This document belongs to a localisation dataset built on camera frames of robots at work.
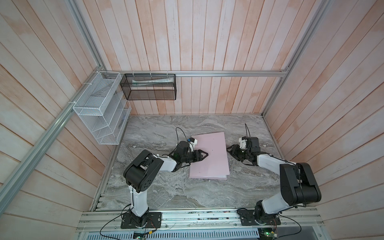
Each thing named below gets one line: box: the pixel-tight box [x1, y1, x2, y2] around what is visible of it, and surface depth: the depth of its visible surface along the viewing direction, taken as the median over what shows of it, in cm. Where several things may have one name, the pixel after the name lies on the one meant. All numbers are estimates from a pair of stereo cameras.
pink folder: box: [189, 131, 230, 180], surface depth 90 cm
